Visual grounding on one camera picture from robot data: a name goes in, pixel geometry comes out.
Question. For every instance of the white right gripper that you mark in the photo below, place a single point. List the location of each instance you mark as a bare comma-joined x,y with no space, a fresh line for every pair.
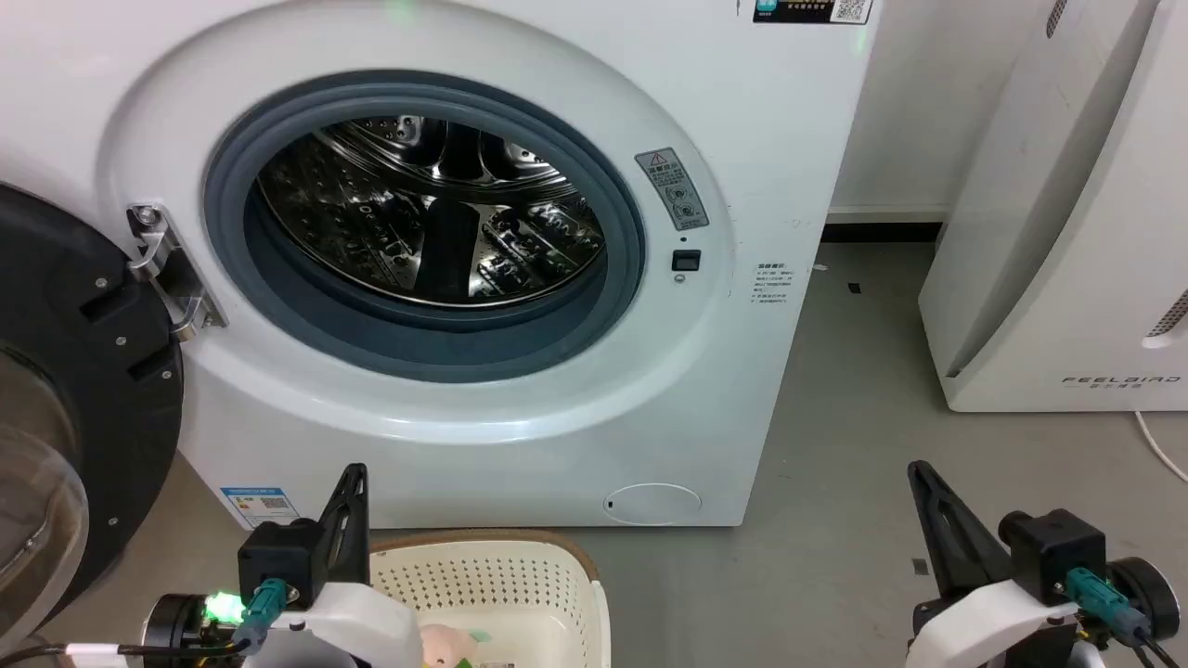
984,622

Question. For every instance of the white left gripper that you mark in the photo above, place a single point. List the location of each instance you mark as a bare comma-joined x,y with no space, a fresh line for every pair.
362,622

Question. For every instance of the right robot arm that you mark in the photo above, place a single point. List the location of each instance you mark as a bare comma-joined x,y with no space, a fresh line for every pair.
1146,594

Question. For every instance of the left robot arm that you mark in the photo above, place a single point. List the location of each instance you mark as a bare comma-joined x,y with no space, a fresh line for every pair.
181,631

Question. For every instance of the pink plush toy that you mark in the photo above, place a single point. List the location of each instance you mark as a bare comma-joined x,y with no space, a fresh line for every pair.
450,645

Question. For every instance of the black washing machine door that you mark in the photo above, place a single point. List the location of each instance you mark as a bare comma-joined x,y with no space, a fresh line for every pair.
102,371

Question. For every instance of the metal washing machine door hinge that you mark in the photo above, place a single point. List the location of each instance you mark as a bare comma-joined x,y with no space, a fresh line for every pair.
167,269

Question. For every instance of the stainless steel washing machine drum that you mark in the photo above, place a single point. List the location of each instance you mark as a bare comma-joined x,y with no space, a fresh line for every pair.
427,213

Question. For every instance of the blue energy label sticker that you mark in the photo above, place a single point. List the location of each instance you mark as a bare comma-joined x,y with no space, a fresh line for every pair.
260,506

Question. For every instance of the cream perforated laundry basket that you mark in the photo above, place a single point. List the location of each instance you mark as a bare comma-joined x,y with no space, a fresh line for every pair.
520,584

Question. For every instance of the grey rubber door gasket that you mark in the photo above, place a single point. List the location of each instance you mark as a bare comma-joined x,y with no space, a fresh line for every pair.
306,325

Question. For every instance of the oval white filter cover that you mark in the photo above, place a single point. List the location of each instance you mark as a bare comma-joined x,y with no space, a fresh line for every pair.
652,504

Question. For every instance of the small printed text label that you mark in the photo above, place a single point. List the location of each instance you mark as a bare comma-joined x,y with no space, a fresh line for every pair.
771,283

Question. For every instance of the white air purifier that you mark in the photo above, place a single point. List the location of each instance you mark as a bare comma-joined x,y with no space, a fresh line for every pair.
1067,232

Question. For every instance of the black door latch socket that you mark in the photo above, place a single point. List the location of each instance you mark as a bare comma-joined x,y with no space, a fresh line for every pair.
686,261

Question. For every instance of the white front-load washing machine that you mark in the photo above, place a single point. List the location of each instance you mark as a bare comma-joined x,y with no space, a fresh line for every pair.
761,139

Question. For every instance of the grey warning sticker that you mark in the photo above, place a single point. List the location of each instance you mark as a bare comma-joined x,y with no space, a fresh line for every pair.
674,190

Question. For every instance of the black QR code label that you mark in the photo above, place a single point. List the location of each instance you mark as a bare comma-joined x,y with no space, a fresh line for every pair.
812,9

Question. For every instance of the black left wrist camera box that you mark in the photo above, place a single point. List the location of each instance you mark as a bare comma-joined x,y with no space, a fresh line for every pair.
278,557

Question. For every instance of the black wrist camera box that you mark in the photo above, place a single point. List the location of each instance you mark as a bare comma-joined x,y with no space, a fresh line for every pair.
1053,552
278,557

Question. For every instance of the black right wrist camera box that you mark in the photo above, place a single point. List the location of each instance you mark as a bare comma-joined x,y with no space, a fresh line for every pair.
1053,552

